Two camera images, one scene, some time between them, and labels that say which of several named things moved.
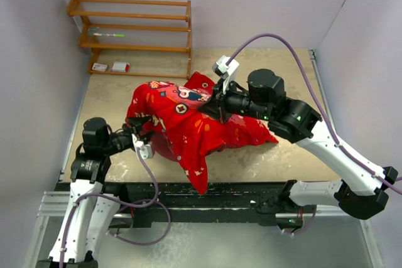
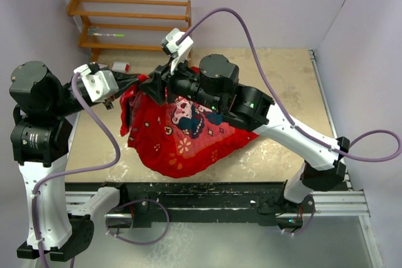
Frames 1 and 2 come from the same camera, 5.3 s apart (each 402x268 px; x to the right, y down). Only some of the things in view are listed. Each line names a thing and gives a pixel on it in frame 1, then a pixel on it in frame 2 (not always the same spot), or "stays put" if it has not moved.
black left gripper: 135,123 to 123,80
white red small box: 120,66 stays put
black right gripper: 218,107 to 156,85
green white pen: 115,34 stays put
